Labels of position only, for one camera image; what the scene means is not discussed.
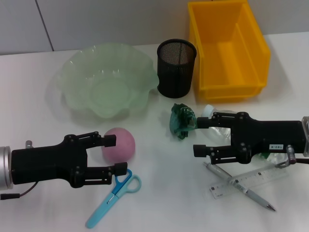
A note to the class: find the blue scissors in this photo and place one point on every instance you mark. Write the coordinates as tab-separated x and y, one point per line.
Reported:
120	187

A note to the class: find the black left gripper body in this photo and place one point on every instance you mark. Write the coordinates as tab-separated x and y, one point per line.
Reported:
46	162

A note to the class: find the clear plastic ruler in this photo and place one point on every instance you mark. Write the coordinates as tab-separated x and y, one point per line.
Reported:
263	177

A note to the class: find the black mesh pen holder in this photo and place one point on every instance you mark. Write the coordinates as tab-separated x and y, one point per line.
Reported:
176	70

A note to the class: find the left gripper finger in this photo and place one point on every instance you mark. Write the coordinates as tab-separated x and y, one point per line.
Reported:
96	140
101	174

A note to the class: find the green plastic wrap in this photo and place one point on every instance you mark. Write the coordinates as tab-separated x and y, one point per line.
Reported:
181	120

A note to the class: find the yellow plastic bin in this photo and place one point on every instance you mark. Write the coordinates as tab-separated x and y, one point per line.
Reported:
229	53

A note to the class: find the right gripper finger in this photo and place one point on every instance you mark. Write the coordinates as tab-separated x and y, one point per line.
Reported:
217	153
217	120

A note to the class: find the pink peach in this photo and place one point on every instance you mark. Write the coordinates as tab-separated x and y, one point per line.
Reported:
126	145

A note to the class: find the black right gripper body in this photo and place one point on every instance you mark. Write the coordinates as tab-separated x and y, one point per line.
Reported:
270	137

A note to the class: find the green glass fruit plate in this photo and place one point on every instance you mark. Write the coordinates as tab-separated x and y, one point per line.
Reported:
106	79

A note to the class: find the white grey ballpoint pen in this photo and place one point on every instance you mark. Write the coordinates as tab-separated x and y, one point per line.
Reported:
251	193

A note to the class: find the clear plastic water bottle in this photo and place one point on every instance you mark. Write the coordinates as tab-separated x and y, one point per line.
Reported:
217	134

